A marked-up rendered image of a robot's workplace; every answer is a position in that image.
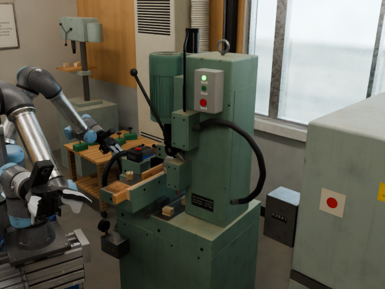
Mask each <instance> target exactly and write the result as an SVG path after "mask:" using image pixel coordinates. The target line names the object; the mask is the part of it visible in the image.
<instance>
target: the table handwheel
mask: <svg viewBox="0 0 385 289"><path fill-rule="evenodd" d="M123 155H127V150H123V151H119V152H118V153H116V154H115V155H114V156H113V157H112V158H111V159H110V160H109V161H108V163H107V165H106V166H105V169H104V172H103V177H102V186H103V187H105V186H108V184H107V179H108V173H109V171H110V168H111V166H112V165H113V163H114V162H115V161H116V160H117V163H118V166H119V171H118V172H117V174H116V178H117V179H118V181H119V180H120V177H119V175H120V174H122V166H121V163H120V159H119V158H120V157H121V156H123Z"/></svg>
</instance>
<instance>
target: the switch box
mask: <svg viewBox="0 0 385 289"><path fill-rule="evenodd" d="M203 75H205V76H206V77H207V79H206V80H202V76H203ZM201 81H207V84H204V83H201ZM223 84H224V71H222V70H216V69H207V68H201V69H196V70H195V71H194V110H196V111H201V112H207V113H210V114H217V113H219V112H222V111H223ZM203 85H205V86H206V87H207V90H206V91H202V89H201V87H202V86H203ZM201 92H207V95H204V94H201ZM201 99H205V100H206V103H207V104H206V106H204V107H207V109H206V110H204V109H201V107H202V106H201V105H200V100H201Z"/></svg>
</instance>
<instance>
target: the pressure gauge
mask: <svg viewBox="0 0 385 289"><path fill-rule="evenodd" d="M109 227H110V222H109V221H108V220H106V219H102V220H100V221H99V223H98V225H97V228H98V230H99V231H102V232H105V235H107V234H108V229H109Z"/></svg>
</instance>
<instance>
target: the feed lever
mask: <svg viewBox="0 0 385 289"><path fill-rule="evenodd" d="M137 74H138V71H137V70H136V69H135V68H133V69H131V70H130V75H131V76H134V77H135V79H136V81H137V83H138V85H139V87H140V89H141V91H142V93H143V95H144V97H145V99H146V101H147V103H148V105H149V106H150V108H151V110H152V112H153V114H154V116H155V118H156V120H157V122H158V123H159V125H160V128H161V129H162V131H163V133H164V136H165V137H166V139H167V141H168V144H166V145H165V148H164V149H165V152H166V154H167V155H168V156H170V157H173V156H174V155H177V156H178V157H179V158H180V159H181V160H182V161H185V160H186V159H185V158H184V157H183V155H182V154H181V153H180V152H181V151H182V149H178V148H176V147H172V146H171V140H170V138H169V136H168V134H167V133H166V131H165V129H164V127H163V125H162V123H161V121H160V119H159V117H158V115H157V113H156V111H155V109H154V107H153V105H152V103H151V101H150V99H149V98H148V96H147V94H146V92H145V90H144V88H143V86H142V84H141V82H140V80H139V78H138V76H137Z"/></svg>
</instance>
